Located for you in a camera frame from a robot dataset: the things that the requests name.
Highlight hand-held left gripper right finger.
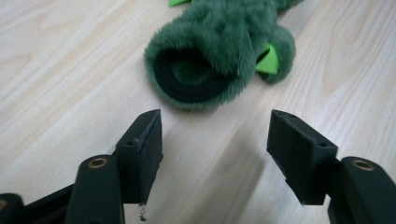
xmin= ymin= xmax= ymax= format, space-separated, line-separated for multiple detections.
xmin=266 ymin=108 xmax=339 ymax=206

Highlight green plush toy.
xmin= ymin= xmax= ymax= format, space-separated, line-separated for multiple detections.
xmin=143 ymin=0 xmax=304 ymax=112

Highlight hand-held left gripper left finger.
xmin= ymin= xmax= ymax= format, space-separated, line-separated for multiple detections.
xmin=112 ymin=108 xmax=164 ymax=205

